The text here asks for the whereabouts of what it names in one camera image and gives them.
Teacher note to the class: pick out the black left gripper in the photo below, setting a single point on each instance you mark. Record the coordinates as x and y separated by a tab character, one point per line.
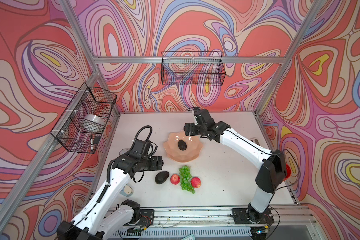
153	165

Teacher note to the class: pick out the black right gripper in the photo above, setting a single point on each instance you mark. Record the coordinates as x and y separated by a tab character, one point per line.
191	126

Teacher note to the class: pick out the dark avocado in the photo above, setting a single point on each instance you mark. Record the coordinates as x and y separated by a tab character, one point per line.
161	177
182	145

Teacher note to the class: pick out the red apple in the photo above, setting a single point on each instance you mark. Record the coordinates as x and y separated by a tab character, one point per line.
175	179
195	182

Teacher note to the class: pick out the green grape bunch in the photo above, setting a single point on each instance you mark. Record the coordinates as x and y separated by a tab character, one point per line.
185	179

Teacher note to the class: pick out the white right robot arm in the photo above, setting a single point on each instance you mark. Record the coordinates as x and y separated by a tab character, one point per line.
271	165

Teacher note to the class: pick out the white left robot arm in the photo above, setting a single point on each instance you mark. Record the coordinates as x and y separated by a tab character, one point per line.
93	222

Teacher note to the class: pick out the pink wavy fruit bowl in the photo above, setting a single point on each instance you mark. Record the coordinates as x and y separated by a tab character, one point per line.
193	151

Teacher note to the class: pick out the black marker pen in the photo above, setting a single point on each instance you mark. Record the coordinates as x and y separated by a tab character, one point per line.
91	143

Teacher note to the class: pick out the silver tape roll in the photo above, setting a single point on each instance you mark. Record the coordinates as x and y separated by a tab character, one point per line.
93	123

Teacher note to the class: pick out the red emergency stop button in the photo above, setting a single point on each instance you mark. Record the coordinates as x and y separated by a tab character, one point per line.
288	174

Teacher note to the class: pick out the black wire basket back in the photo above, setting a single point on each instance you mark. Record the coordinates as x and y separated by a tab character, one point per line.
192	68

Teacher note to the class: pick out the black wire basket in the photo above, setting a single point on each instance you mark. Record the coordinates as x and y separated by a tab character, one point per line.
70	133
192	68

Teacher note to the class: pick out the black wire basket left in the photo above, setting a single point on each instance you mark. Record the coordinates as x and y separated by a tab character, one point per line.
70	133

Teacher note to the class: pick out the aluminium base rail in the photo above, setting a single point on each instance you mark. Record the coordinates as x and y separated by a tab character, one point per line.
280	222

